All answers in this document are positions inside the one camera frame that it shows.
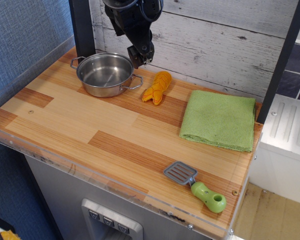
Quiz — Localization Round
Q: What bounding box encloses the silver dispenser button panel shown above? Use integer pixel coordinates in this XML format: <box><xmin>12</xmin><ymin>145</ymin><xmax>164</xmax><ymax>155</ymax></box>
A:
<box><xmin>81</xmin><ymin>198</ymin><xmax>144</xmax><ymax>240</ymax></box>

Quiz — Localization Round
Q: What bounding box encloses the grey spatula green handle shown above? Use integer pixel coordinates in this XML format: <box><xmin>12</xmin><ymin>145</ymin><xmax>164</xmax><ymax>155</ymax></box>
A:
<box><xmin>163</xmin><ymin>161</ymin><xmax>227</xmax><ymax>214</ymax></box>

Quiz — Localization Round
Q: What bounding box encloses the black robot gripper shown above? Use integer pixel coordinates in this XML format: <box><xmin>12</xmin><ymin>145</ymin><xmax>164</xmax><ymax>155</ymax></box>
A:
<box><xmin>105</xmin><ymin>4</ymin><xmax>155</xmax><ymax>69</ymax></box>

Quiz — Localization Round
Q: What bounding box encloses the yellow object bottom left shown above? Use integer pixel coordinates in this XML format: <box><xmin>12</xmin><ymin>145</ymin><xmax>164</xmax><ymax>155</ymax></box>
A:
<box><xmin>0</xmin><ymin>230</ymin><xmax>21</xmax><ymax>240</ymax></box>

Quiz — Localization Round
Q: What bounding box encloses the white ribbed appliance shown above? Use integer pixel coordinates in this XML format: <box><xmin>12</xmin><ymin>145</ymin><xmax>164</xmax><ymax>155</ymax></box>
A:
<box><xmin>249</xmin><ymin>94</ymin><xmax>300</xmax><ymax>203</ymax></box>

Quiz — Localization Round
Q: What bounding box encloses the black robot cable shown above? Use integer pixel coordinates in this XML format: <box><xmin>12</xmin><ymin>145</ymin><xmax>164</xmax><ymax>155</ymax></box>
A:
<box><xmin>137</xmin><ymin>0</ymin><xmax>164</xmax><ymax>23</ymax></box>

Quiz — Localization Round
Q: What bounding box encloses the black frame post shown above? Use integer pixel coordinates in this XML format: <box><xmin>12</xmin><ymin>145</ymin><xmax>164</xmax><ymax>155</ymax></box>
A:
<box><xmin>256</xmin><ymin>0</ymin><xmax>300</xmax><ymax>124</ymax></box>
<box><xmin>68</xmin><ymin>0</ymin><xmax>96</xmax><ymax>57</ymax></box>

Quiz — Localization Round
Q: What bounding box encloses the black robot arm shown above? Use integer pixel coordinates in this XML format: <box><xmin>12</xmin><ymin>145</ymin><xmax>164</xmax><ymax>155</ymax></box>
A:
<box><xmin>103</xmin><ymin>0</ymin><xmax>164</xmax><ymax>69</ymax></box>

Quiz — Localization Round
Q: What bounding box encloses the black right frame post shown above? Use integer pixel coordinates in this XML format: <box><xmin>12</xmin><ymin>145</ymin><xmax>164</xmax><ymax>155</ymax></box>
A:
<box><xmin>256</xmin><ymin>0</ymin><xmax>300</xmax><ymax>124</ymax></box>

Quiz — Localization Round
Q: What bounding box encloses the orange plush toy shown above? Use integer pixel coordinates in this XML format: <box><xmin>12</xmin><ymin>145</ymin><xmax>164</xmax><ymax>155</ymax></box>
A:
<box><xmin>141</xmin><ymin>71</ymin><xmax>172</xmax><ymax>106</ymax></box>

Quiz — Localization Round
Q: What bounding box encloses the black left frame post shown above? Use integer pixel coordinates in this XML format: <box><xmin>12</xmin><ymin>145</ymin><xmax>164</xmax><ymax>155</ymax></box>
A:
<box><xmin>68</xmin><ymin>0</ymin><xmax>96</xmax><ymax>57</ymax></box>

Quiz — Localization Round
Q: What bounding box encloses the stainless steel pot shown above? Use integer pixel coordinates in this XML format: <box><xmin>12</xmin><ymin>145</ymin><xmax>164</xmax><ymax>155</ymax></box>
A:
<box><xmin>70</xmin><ymin>53</ymin><xmax>143</xmax><ymax>98</ymax></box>

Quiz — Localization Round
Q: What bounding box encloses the green folded cloth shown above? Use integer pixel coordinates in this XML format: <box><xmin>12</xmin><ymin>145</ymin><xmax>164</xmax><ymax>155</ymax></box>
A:
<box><xmin>179</xmin><ymin>90</ymin><xmax>256</xmax><ymax>152</ymax></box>

